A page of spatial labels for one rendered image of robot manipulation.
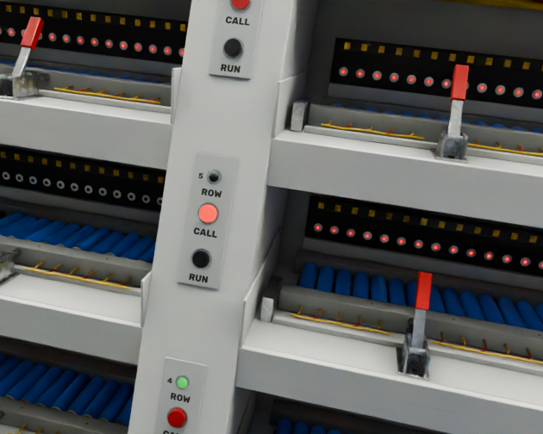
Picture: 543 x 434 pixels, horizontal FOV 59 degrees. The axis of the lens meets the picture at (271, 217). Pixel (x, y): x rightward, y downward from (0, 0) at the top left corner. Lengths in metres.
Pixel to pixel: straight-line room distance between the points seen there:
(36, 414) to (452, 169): 0.52
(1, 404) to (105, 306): 0.21
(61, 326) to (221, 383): 0.17
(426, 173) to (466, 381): 0.19
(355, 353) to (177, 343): 0.17
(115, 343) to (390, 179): 0.31
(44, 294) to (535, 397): 0.48
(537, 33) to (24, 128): 0.60
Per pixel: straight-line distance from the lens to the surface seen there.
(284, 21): 0.47
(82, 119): 0.51
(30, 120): 0.54
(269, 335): 0.48
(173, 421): 0.50
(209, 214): 0.44
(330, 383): 0.47
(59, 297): 0.54
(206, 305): 0.46
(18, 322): 0.56
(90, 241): 0.62
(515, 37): 0.70
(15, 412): 0.67
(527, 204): 0.47
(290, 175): 0.45
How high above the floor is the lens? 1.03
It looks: 3 degrees down
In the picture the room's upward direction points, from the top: 9 degrees clockwise
